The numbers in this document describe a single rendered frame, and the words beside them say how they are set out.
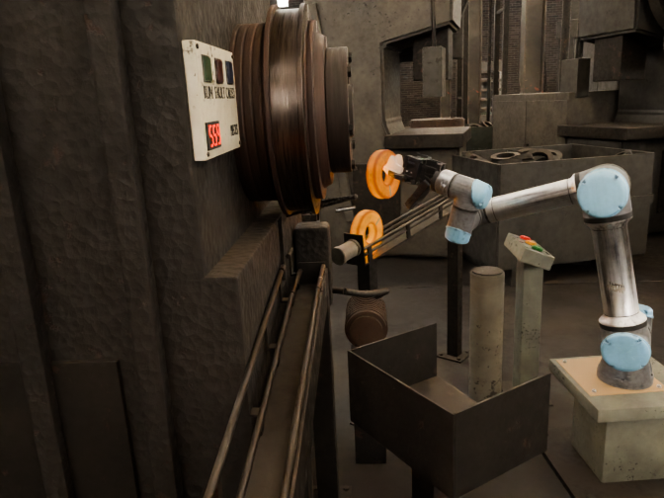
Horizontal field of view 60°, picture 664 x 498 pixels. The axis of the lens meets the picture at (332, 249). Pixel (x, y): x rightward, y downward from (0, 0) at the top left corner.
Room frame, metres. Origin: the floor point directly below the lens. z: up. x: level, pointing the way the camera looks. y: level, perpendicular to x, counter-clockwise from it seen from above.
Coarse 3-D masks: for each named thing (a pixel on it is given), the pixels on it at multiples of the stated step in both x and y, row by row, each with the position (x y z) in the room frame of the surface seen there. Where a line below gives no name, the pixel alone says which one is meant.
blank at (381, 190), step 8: (376, 152) 1.80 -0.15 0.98; (384, 152) 1.81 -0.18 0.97; (392, 152) 1.84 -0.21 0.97; (376, 160) 1.77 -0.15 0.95; (384, 160) 1.80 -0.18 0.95; (368, 168) 1.77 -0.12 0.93; (376, 168) 1.76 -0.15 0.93; (368, 176) 1.77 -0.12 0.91; (376, 176) 1.76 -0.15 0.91; (368, 184) 1.77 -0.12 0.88; (376, 184) 1.76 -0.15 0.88; (384, 184) 1.79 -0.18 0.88; (392, 184) 1.83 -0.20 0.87; (376, 192) 1.77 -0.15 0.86; (384, 192) 1.79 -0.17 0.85; (392, 192) 1.82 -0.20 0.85
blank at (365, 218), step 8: (360, 216) 1.83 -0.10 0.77; (368, 216) 1.85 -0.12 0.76; (376, 216) 1.89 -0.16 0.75; (352, 224) 1.82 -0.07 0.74; (360, 224) 1.81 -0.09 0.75; (368, 224) 1.85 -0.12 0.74; (376, 224) 1.89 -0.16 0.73; (352, 232) 1.81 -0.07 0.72; (360, 232) 1.81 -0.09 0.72; (376, 232) 1.89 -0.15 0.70; (368, 240) 1.88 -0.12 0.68
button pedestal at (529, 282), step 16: (512, 240) 2.04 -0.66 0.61; (528, 256) 1.89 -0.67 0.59; (544, 256) 1.88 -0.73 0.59; (528, 272) 1.95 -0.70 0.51; (528, 288) 1.95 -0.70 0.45; (528, 304) 1.95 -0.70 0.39; (528, 320) 1.95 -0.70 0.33; (528, 336) 1.95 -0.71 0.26; (528, 352) 1.95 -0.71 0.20; (528, 368) 1.95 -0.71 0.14; (512, 384) 2.07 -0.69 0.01
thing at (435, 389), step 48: (432, 336) 1.02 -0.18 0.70; (384, 384) 0.83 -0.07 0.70; (432, 384) 0.99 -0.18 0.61; (528, 384) 0.78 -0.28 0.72; (384, 432) 0.83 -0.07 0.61; (432, 432) 0.73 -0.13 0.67; (480, 432) 0.73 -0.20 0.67; (528, 432) 0.78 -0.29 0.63; (432, 480) 0.74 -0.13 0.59; (480, 480) 0.73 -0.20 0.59
